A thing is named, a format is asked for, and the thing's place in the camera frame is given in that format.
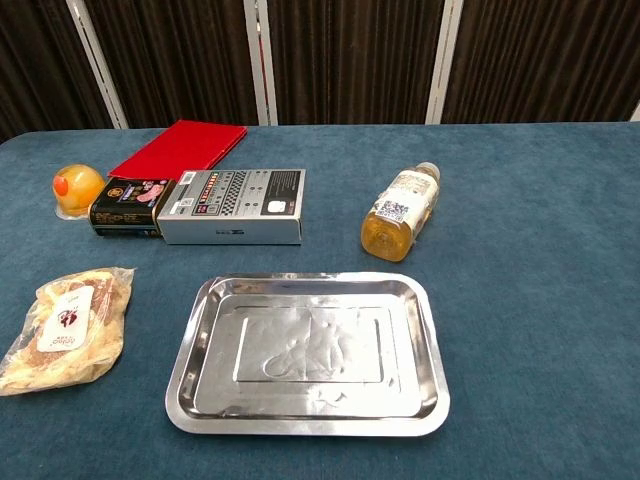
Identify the rectangular stainless steel tray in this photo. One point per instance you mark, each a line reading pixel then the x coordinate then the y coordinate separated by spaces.
pixel 307 350

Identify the clear bag of snacks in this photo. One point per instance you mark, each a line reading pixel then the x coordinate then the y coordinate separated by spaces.
pixel 65 330

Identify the yellow drink plastic bottle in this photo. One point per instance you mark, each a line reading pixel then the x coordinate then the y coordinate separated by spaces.
pixel 397 217

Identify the grey printed cardboard box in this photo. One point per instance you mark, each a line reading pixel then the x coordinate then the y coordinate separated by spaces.
pixel 235 205

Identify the flat red box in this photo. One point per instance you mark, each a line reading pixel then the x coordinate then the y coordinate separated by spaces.
pixel 180 150

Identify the dark brown pleated curtain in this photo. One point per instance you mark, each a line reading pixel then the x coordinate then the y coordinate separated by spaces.
pixel 350 60

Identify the black food package box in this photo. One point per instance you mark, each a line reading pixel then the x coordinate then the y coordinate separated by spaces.
pixel 130 205

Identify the blue table cloth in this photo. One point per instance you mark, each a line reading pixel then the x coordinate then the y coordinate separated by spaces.
pixel 500 350

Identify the orange fruit jelly cup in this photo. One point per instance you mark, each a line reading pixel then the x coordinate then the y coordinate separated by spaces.
pixel 77 190

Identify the white partition frame post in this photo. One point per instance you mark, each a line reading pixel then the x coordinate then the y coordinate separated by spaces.
pixel 445 62
pixel 261 62
pixel 97 62

